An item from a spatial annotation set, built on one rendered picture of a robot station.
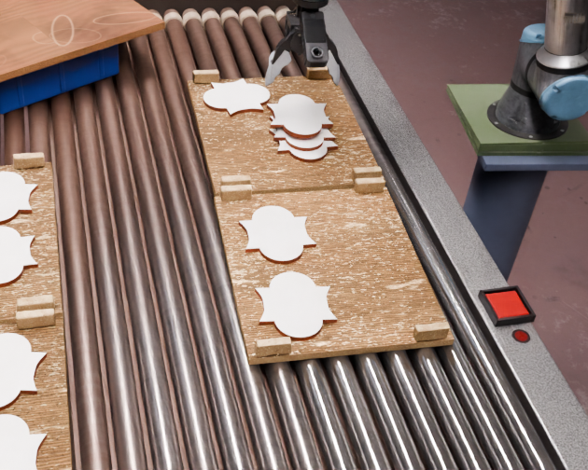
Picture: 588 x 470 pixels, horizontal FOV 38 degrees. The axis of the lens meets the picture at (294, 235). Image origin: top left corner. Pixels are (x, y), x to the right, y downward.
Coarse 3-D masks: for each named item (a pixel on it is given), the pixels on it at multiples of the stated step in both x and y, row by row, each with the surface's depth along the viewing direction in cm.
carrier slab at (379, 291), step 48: (288, 192) 169; (336, 192) 170; (384, 192) 172; (240, 240) 157; (336, 240) 160; (384, 240) 161; (240, 288) 148; (336, 288) 150; (384, 288) 151; (336, 336) 142; (384, 336) 143
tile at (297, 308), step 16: (288, 272) 151; (256, 288) 147; (272, 288) 147; (288, 288) 148; (304, 288) 148; (320, 288) 149; (272, 304) 145; (288, 304) 145; (304, 304) 145; (320, 304) 146; (272, 320) 142; (288, 320) 142; (304, 320) 143; (320, 320) 143; (336, 320) 144; (288, 336) 140; (304, 336) 140
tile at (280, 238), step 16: (272, 208) 163; (240, 224) 160; (256, 224) 160; (272, 224) 160; (288, 224) 160; (304, 224) 161; (256, 240) 156; (272, 240) 157; (288, 240) 157; (304, 240) 158; (272, 256) 153; (288, 256) 154
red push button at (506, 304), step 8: (488, 296) 154; (496, 296) 154; (504, 296) 154; (512, 296) 154; (496, 304) 152; (504, 304) 152; (512, 304) 153; (520, 304) 153; (496, 312) 151; (504, 312) 151; (512, 312) 151; (520, 312) 151
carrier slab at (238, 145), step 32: (192, 96) 191; (320, 96) 196; (224, 128) 183; (256, 128) 184; (352, 128) 188; (224, 160) 175; (256, 160) 176; (288, 160) 177; (320, 160) 178; (352, 160) 179; (256, 192) 169
